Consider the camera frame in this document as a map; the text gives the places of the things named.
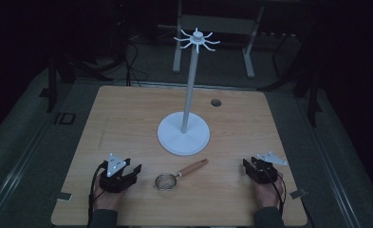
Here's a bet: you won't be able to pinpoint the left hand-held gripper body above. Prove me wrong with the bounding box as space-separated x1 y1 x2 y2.
99 153 139 194

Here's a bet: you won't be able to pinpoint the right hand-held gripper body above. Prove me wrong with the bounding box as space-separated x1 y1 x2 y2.
246 151 289 185

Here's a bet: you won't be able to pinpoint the wooden-handled mesh strainer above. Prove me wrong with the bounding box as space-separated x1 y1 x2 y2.
153 158 210 192

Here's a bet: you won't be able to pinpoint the white hook stand rack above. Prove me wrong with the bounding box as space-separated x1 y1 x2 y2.
157 27 222 157

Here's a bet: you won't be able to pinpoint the person's left hand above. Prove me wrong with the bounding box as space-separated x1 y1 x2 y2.
92 181 127 212

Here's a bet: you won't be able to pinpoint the person's right hand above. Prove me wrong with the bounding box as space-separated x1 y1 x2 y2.
252 175 285 210

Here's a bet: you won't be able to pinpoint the black tripod stand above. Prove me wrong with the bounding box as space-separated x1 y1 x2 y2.
39 51 114 114
258 29 324 128

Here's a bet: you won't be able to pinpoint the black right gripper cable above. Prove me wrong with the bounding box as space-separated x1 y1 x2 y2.
262 165 288 218

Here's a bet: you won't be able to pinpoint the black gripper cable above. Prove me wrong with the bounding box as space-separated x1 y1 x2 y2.
86 161 109 228
262 165 288 218

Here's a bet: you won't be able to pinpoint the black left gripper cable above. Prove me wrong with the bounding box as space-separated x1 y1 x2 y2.
86 161 109 228

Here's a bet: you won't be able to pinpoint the grey metal table bracket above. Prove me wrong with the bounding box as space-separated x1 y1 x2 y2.
289 188 308 200
56 191 73 202

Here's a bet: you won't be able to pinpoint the black floor cables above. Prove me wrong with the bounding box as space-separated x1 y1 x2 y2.
121 18 150 87

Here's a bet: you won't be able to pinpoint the white metal desk frame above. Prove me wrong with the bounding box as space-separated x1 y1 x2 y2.
172 0 267 80

